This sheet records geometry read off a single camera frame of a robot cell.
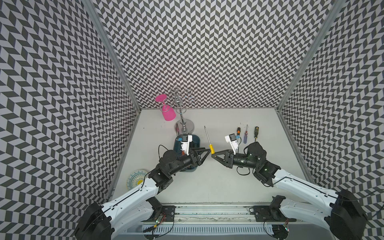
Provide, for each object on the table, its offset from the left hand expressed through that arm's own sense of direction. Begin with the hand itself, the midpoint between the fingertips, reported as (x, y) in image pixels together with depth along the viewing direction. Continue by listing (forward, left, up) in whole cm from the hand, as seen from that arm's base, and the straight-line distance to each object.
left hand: (208, 152), depth 69 cm
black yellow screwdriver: (+26, -35, -21) cm, 48 cm away
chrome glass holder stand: (+32, +16, -21) cm, 41 cm away
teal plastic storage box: (+18, +7, -21) cm, 28 cm away
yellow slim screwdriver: (+2, -1, +2) cm, 3 cm away
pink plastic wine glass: (+33, +25, -7) cm, 41 cm away
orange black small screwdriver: (+28, -24, -22) cm, 43 cm away
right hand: (-3, -2, -2) cm, 4 cm away
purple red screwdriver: (+23, -27, -22) cm, 42 cm away
